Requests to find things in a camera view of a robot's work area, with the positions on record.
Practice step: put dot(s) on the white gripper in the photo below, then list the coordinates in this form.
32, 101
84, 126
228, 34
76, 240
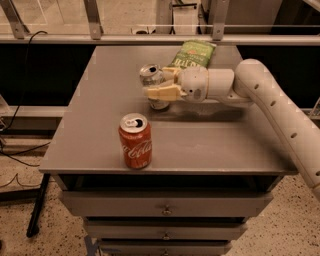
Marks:
193, 83

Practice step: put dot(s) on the silver green 7up can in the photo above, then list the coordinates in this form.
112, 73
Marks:
150, 75

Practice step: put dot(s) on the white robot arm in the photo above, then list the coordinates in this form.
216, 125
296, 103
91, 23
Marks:
250, 81

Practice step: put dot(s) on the red Coca-Cola can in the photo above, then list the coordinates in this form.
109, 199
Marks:
135, 137

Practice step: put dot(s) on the green chip bag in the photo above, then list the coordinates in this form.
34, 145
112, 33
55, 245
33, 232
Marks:
193, 53

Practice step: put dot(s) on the grey drawer cabinet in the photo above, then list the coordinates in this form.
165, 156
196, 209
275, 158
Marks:
215, 166

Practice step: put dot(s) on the top drawer knob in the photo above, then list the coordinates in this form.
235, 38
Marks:
166, 211

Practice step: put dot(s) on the drawer knob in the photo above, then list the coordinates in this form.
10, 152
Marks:
166, 211
166, 237

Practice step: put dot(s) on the middle drawer knob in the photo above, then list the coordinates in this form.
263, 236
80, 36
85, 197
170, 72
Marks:
166, 237

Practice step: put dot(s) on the black metal stand leg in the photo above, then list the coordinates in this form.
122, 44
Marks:
33, 228

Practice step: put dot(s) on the metal railing frame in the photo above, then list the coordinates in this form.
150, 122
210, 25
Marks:
170, 22

